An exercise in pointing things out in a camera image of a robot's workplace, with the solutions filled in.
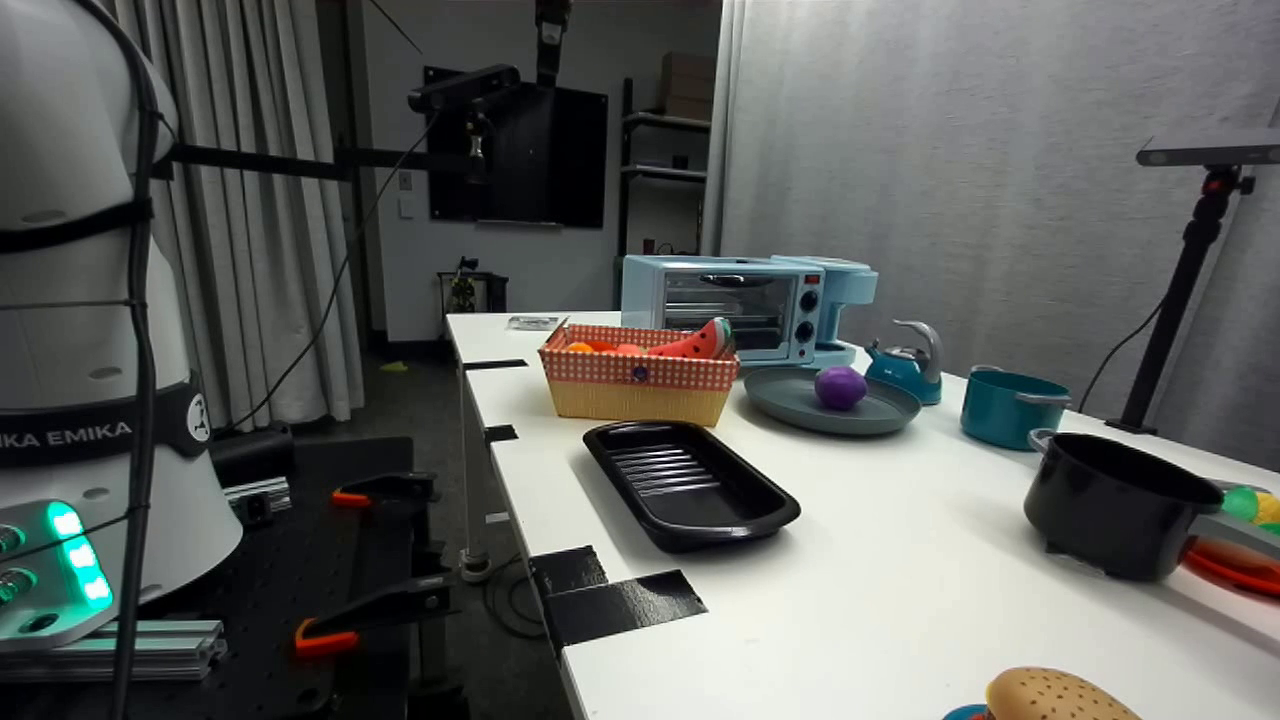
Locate light blue toy oven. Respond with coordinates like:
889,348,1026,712
620,254,880,370

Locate toy oven door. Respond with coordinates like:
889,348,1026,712
655,270,802,358

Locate watermelon slice toy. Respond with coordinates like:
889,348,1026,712
647,317,737,362

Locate grey plate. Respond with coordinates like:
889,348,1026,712
743,365,923,437

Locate purple toy ball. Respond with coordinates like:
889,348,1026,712
814,365,869,412

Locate teal toy kettle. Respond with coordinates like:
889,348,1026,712
864,319,945,407

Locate toy burger bun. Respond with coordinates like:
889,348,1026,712
984,666,1143,720

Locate orange toy plate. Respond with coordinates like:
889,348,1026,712
1180,538,1280,600

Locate stack of cardboard boxes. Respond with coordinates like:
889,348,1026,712
659,51,717,124

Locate black shelf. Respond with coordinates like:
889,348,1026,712
614,77,714,306

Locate small side table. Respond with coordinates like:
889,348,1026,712
436,257,510,317

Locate orange checkered basket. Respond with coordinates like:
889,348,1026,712
538,320,742,429

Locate beige curtain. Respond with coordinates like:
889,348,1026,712
98,0,367,433

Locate white curtain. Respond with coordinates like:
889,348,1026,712
699,0,1280,473

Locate black baking tray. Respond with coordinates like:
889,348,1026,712
582,419,803,554

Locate orange black clamp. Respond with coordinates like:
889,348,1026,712
330,471,442,512
292,574,458,658

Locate black box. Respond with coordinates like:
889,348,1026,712
207,423,297,491

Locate large black tape patch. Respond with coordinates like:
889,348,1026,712
527,544,710,651

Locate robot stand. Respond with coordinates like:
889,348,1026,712
0,434,459,720

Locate teal pot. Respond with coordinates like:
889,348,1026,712
960,364,1072,452

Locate black pot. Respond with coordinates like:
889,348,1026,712
1022,428,1280,584

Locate camera on mount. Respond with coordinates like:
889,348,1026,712
165,64,523,187

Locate black wall monitor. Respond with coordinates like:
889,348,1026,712
424,64,610,230

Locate short aluminium rail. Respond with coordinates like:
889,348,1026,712
223,476,294,528

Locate coil of black cable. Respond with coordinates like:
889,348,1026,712
483,555,549,642

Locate camera on tripod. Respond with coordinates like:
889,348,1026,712
1105,127,1280,437

